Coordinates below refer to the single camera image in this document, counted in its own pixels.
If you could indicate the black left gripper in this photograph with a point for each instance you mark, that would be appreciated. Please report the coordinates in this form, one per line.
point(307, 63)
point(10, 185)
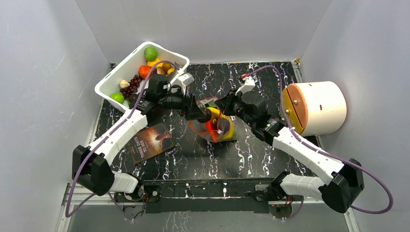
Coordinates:
point(189, 108)

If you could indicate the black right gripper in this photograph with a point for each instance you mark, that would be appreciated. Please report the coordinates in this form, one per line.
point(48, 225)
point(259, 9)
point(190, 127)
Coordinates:
point(226, 103)

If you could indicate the yellow banana bunch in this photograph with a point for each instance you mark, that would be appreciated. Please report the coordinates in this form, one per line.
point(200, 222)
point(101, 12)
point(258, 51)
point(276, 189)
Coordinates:
point(225, 126)

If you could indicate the red carrot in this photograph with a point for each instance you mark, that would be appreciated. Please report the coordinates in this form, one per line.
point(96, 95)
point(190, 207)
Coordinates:
point(212, 126)

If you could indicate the clear zip top bag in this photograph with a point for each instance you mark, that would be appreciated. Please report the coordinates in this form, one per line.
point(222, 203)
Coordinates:
point(199, 128)

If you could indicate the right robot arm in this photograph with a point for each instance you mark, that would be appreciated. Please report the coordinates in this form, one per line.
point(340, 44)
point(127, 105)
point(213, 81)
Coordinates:
point(336, 183)

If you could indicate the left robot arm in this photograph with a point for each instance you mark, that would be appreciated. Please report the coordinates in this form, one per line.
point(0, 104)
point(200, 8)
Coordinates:
point(91, 166)

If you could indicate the dark book with orange cover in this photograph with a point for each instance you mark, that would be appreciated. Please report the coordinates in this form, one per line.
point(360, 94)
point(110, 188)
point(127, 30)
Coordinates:
point(150, 142)

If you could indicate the orange round persimmon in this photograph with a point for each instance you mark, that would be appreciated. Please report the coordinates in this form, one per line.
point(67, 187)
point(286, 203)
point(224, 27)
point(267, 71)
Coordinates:
point(143, 71)

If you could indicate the red grape bunch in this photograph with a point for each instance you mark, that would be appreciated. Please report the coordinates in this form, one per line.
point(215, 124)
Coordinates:
point(134, 85)

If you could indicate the white plastic bin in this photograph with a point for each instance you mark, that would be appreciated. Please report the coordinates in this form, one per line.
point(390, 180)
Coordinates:
point(129, 67)

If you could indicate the white garlic bulb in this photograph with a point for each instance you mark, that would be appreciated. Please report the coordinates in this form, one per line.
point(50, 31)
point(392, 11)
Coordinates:
point(124, 84)

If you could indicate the small green round fruit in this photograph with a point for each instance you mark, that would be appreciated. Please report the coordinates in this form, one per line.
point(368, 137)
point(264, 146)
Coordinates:
point(118, 97)

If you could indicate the round cylinder with coloured lid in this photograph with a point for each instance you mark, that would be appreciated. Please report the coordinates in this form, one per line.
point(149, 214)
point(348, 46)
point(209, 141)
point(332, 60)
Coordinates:
point(314, 108)

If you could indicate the black base bar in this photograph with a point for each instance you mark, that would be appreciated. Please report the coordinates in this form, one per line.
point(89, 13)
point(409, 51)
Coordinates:
point(211, 195)

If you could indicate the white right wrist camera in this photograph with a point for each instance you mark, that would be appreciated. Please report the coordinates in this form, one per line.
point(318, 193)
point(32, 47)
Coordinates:
point(248, 85)

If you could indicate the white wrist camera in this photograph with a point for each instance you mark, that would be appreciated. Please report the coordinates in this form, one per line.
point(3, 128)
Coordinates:
point(248, 85)
point(182, 81)

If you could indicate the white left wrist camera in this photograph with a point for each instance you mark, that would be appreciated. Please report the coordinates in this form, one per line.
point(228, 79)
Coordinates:
point(182, 81)

